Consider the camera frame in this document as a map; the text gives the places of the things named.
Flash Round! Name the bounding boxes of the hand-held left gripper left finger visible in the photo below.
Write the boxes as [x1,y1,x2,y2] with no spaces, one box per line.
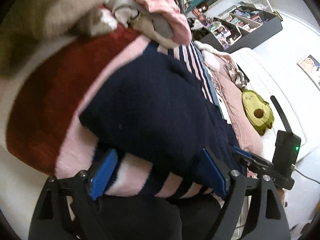
[28,149,119,240]

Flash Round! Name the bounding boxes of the white bed headboard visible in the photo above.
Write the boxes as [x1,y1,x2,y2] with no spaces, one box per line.
[232,47,313,161]

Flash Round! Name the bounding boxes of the framed wall photo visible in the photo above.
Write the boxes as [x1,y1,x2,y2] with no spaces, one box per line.
[297,54,320,91]

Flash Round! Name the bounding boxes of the patterned crumpled cloth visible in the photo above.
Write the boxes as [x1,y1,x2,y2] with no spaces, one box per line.
[224,61,250,91]

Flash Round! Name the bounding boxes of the pink garment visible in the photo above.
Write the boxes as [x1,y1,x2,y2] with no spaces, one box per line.
[131,0,192,44]

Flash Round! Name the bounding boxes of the white cable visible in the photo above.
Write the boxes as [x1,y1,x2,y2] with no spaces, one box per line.
[291,164,320,183]

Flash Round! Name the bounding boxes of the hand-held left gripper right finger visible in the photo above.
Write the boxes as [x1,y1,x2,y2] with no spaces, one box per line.
[202,147,292,240]

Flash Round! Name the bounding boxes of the rolled pink grey duvet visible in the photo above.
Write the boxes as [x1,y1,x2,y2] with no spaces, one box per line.
[0,0,118,75]

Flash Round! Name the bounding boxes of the clear display box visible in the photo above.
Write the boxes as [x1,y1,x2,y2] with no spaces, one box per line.
[252,0,273,13]

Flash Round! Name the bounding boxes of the striped printed bed sheet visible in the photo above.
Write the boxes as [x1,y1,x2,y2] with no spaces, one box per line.
[5,5,250,205]

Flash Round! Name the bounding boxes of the green avocado plush toy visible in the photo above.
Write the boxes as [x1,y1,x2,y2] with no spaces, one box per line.
[241,90,275,134]

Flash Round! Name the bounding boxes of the small pink checked pillow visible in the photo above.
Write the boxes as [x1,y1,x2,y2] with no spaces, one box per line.
[202,52,222,73]

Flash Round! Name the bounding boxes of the white fluffy blanket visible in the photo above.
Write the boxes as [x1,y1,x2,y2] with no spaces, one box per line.
[194,41,233,61]

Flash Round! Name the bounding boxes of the navy planet print sweater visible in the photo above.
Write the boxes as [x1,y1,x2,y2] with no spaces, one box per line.
[79,46,248,200]

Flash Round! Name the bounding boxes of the black bookshelf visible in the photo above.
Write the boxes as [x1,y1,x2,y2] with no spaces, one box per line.
[197,2,283,51]

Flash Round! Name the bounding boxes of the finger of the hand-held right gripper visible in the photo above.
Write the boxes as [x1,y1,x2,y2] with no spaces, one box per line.
[232,146,276,181]

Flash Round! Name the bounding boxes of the person's black trousers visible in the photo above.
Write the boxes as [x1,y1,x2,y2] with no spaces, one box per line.
[70,194,225,240]

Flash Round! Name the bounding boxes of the large pink striped pillow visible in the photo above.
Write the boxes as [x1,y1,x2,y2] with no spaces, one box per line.
[217,55,263,151]

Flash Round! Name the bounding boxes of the grey garment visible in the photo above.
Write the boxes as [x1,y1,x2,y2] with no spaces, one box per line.
[105,0,176,48]

